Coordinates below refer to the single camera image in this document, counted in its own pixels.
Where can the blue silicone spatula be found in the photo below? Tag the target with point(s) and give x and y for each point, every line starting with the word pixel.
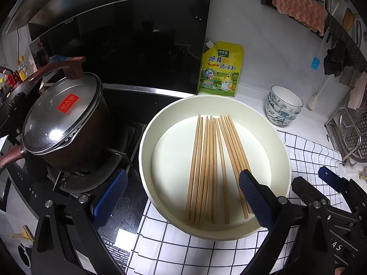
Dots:
pixel 315 63

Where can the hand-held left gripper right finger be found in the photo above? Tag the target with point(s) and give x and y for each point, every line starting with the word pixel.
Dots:
pixel 255 197

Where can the yellow hanging utensil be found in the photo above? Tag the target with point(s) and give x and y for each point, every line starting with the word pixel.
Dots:
pixel 349 20

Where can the stainless steel steamer plate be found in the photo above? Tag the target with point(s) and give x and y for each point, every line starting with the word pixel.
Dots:
pixel 355 137

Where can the white black-grid table mat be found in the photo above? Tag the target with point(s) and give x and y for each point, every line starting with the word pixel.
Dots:
pixel 309 154

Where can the black pan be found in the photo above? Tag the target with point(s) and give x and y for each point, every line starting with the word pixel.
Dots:
pixel 14 106

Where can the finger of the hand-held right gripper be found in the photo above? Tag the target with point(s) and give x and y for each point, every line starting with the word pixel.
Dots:
pixel 304 190
pixel 329 177

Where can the dark brown cooking pot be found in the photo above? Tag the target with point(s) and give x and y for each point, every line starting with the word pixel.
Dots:
pixel 86 149

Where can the dark hanging cloth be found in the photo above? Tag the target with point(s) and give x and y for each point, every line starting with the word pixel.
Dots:
pixel 334 60

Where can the cream round tray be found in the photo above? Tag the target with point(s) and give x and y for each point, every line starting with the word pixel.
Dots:
pixel 172 163

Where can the yellow seasoning pouch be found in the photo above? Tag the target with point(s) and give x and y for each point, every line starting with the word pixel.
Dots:
pixel 222 68

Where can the bundle of wooden chopsticks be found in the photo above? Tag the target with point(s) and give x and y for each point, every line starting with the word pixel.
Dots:
pixel 206 163

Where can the stainless steel dish rack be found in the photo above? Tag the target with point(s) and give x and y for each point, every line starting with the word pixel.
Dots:
pixel 332 126

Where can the glass pot lid red sticker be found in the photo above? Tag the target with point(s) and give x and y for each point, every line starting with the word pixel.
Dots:
pixel 60 114

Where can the dark wall-mounted rack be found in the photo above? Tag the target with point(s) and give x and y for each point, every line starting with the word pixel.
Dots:
pixel 338 25

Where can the pink wavy-striped dishcloth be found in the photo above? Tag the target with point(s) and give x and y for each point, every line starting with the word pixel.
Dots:
pixel 298 3

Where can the cluster of condiment bottles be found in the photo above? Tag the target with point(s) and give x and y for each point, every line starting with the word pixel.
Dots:
pixel 23 71

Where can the white blue-floral bowl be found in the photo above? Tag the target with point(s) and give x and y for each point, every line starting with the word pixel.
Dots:
pixel 286 96
pixel 282 121
pixel 283 113

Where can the black gas stove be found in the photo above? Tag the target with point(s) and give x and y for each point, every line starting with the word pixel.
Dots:
pixel 123 214

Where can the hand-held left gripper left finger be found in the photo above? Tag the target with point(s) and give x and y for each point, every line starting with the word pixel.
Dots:
pixel 111 194

